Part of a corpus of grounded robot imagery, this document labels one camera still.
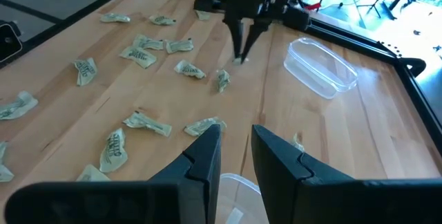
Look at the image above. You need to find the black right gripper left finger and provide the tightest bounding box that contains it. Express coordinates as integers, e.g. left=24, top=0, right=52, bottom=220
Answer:
left=4, top=124, right=222, bottom=224

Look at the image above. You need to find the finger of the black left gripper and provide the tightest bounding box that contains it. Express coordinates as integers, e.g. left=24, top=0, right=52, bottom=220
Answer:
left=193, top=0, right=244, bottom=58
left=242, top=8, right=311, bottom=61

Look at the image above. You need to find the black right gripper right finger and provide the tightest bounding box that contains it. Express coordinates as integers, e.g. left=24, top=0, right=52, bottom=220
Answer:
left=251, top=124, right=442, bottom=224

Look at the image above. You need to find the clear round plastic cup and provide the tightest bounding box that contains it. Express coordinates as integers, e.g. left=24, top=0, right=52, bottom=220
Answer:
left=219, top=172, right=269, bottom=224

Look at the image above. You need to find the clear oblong plastic container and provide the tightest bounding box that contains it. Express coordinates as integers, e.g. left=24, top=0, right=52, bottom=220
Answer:
left=282, top=37, right=359, bottom=100

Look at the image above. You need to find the black table-level camera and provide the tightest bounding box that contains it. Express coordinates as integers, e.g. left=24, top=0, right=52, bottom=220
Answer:
left=0, top=19, right=23, bottom=62

